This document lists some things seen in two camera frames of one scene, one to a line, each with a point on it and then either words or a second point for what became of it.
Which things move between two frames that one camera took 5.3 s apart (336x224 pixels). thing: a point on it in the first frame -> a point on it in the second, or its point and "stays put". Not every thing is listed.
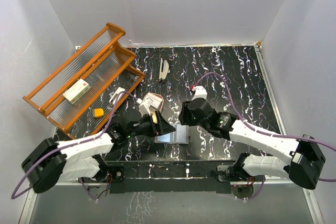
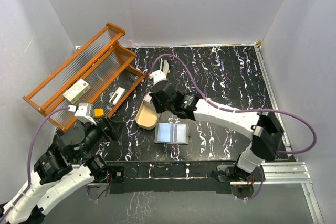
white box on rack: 77,91 stays put
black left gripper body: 146,126 -> 93,131
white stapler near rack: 119,89 stays put
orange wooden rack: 79,95 stays put
